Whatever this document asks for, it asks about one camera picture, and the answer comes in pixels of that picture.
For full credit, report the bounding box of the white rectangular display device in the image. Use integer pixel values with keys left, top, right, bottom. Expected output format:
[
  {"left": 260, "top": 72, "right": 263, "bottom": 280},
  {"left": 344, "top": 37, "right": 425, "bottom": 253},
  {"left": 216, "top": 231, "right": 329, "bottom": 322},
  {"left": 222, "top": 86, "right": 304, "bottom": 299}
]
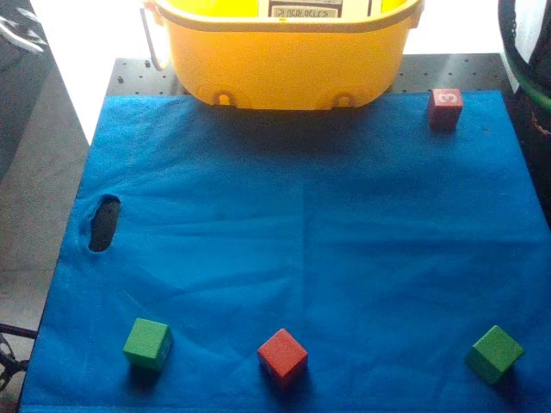
[{"left": 257, "top": 0, "right": 345, "bottom": 20}]

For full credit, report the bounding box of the yellow plastic basket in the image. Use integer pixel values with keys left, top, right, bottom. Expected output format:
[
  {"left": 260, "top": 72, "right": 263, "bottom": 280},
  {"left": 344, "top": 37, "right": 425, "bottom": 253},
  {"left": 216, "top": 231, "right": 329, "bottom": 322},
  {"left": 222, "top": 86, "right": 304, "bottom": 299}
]
[{"left": 139, "top": 0, "right": 425, "bottom": 112}]

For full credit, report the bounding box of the blue cloth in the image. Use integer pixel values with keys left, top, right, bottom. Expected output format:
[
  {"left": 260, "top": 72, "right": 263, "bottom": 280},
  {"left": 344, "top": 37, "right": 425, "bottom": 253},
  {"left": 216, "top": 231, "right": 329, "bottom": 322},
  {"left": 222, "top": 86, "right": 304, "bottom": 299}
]
[{"left": 19, "top": 89, "right": 551, "bottom": 413}]

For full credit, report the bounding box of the plain red wooden block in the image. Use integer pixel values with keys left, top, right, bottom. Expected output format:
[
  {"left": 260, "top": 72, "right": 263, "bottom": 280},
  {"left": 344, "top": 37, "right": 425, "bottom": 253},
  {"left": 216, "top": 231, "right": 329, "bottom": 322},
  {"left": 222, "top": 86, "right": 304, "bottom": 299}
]
[{"left": 257, "top": 328, "right": 309, "bottom": 386}]

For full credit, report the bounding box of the green wooden block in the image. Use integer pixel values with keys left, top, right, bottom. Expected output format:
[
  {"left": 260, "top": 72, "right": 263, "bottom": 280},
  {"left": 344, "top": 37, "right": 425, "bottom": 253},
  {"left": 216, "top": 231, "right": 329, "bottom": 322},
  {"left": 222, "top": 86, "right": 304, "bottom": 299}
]
[
  {"left": 121, "top": 317, "right": 174, "bottom": 373},
  {"left": 466, "top": 324, "right": 526, "bottom": 385}
]

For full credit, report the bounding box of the red block with number three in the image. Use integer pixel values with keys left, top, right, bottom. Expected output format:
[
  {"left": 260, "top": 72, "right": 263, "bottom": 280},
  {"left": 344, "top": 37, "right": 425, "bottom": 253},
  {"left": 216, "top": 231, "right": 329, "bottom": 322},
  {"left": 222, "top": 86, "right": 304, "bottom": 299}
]
[{"left": 426, "top": 88, "right": 464, "bottom": 132}]

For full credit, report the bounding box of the dark cable bundle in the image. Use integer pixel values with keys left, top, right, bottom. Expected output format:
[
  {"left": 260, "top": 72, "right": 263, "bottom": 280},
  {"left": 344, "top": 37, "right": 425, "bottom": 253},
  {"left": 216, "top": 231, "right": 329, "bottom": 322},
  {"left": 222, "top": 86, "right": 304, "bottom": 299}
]
[{"left": 0, "top": 323, "right": 39, "bottom": 391}]

